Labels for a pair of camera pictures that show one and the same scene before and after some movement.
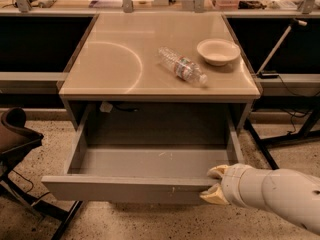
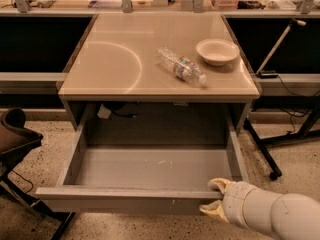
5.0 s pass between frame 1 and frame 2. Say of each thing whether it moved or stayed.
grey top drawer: moved
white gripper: moved
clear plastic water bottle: stayed
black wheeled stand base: stayed
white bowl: stayed
